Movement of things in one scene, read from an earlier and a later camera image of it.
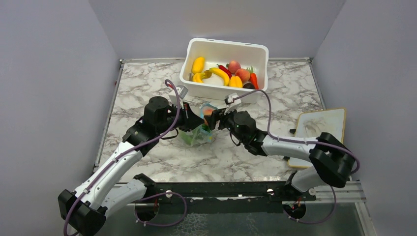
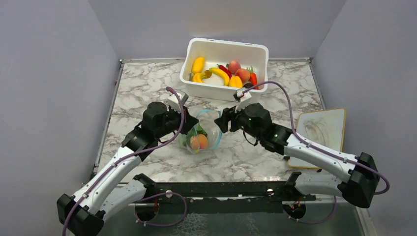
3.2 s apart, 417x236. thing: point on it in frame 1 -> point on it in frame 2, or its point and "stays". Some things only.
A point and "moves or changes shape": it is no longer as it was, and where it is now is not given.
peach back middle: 233,66 stays
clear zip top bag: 202,135 moves or changes shape
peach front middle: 244,74 stays
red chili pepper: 224,70 stays
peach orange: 207,112 -> 198,142
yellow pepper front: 235,81 stays
